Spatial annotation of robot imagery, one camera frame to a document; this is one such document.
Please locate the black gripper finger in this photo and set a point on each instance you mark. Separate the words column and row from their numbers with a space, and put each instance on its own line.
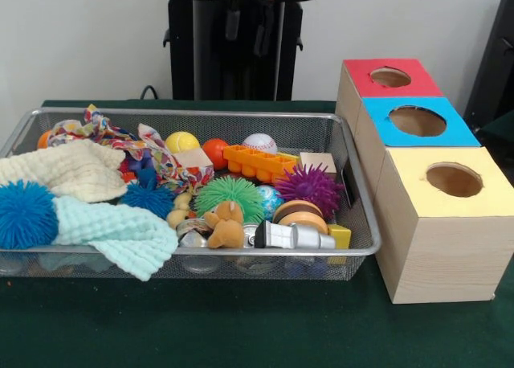
column 261, row 38
column 232, row 22

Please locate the cream knitted cloth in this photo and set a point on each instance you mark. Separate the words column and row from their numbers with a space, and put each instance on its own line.
column 72, row 167

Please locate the light blue waffle cloth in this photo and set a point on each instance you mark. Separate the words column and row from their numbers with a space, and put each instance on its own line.
column 120, row 231

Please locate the blue spiky rubber ball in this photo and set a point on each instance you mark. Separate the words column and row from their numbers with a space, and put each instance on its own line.
column 24, row 215

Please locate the shallow clear mesh bin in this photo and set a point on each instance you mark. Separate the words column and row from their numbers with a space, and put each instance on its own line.
column 241, row 267

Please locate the wooden box with three holes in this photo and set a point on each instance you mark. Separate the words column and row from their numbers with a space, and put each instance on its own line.
column 441, row 255

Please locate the small white baseball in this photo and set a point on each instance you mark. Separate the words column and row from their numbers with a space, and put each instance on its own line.
column 260, row 143

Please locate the smooth orange ball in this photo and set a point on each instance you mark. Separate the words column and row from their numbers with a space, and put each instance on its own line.
column 214, row 151

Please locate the orange toy building brick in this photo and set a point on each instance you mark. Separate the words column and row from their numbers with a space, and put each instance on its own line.
column 257, row 163

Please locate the yellow tennis ball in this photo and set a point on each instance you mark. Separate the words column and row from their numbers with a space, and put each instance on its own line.
column 181, row 142

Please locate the colourful patterned cloth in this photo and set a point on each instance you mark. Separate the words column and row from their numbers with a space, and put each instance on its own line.
column 172, row 165

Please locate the purple spiky rubber ball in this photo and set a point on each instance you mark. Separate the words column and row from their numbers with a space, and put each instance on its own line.
column 309, row 187

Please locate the green spiky rubber ball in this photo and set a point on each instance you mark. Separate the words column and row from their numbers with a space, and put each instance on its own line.
column 229, row 197

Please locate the black equipment case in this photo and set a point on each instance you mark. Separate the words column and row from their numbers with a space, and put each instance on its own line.
column 494, row 83

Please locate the dark green table cloth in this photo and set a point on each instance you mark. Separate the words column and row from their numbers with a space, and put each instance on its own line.
column 201, row 324

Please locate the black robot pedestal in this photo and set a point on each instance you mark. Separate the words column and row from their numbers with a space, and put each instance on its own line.
column 201, row 54

